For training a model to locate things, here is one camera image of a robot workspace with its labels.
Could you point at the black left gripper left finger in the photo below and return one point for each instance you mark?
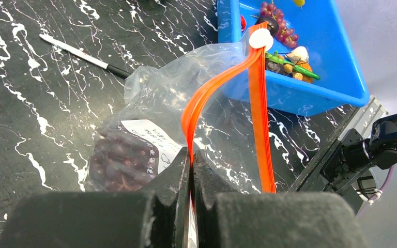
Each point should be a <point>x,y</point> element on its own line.
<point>154,216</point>

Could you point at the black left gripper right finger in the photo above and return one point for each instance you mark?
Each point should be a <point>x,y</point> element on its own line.
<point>228,218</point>

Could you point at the dark purple grape bunch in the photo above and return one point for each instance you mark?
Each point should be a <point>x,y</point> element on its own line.
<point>122,161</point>

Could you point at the clear zip top bag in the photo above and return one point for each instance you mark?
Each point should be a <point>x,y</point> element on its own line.
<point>182,105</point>

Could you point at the light purple grape bunch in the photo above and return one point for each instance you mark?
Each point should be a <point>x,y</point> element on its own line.
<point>286,35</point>

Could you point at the red strawberry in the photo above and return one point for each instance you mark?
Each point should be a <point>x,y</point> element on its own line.
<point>243,23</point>

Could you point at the dark plum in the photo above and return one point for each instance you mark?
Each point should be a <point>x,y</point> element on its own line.
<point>272,24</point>

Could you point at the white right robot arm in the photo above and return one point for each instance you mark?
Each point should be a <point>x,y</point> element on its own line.
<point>349,161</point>

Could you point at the black white marker pen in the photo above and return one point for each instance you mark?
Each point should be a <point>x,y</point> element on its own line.
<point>108,67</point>

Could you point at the dark mangosteen green leaves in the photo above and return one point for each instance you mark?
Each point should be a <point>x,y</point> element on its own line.
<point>274,67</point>

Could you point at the brown peanut cluster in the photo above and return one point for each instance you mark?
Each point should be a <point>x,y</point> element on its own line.
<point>291,72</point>

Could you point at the white garlic bulb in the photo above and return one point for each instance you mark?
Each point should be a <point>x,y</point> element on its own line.
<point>299,54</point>

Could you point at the blue plastic bin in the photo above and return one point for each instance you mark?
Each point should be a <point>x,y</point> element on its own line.
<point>320,30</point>

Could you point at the aluminium frame rail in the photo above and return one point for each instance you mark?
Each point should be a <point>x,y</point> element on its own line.
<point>360,119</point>

